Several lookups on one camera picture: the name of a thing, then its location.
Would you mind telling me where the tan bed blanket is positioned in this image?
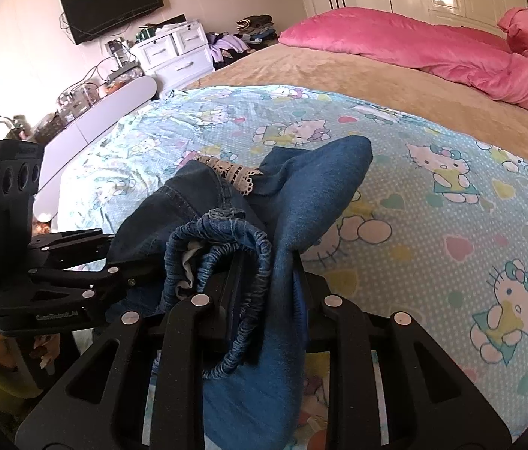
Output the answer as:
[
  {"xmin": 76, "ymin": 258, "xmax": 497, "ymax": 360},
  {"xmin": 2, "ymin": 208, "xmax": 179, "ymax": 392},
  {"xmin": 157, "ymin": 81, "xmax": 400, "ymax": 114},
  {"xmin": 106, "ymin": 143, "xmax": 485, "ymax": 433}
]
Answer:
[{"xmin": 188, "ymin": 44, "xmax": 528, "ymax": 161}]

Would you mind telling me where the black wall television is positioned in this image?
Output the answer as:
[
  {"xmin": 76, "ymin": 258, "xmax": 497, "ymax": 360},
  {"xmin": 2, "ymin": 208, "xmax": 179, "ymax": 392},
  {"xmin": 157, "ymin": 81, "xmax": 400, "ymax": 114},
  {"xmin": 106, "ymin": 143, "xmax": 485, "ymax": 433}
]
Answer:
[{"xmin": 61, "ymin": 0, "xmax": 164, "ymax": 45}]

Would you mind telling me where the pile of clothes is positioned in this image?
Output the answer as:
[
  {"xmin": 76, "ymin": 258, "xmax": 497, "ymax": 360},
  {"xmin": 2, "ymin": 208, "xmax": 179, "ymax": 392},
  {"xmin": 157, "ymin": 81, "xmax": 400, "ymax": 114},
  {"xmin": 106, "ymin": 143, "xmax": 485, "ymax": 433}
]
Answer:
[{"xmin": 206, "ymin": 14, "xmax": 278, "ymax": 70}]

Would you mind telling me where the white drawer chest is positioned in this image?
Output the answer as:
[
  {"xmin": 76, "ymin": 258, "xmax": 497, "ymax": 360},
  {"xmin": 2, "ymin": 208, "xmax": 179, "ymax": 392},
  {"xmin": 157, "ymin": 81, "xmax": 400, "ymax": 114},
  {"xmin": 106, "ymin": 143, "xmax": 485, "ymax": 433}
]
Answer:
[{"xmin": 131, "ymin": 20, "xmax": 214, "ymax": 95}]

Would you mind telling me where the pink duvet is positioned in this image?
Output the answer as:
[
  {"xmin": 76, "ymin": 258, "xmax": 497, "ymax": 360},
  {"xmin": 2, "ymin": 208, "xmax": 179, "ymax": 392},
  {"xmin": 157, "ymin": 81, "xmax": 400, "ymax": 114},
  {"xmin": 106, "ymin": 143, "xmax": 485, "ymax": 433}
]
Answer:
[{"xmin": 279, "ymin": 7, "xmax": 528, "ymax": 111}]

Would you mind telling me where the light blue cartoon cat bedsheet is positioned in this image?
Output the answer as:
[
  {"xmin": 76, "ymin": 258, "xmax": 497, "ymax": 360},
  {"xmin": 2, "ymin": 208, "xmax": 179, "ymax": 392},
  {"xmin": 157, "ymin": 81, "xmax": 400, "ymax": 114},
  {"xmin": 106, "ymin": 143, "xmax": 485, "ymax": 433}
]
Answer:
[{"xmin": 57, "ymin": 85, "xmax": 528, "ymax": 439}]

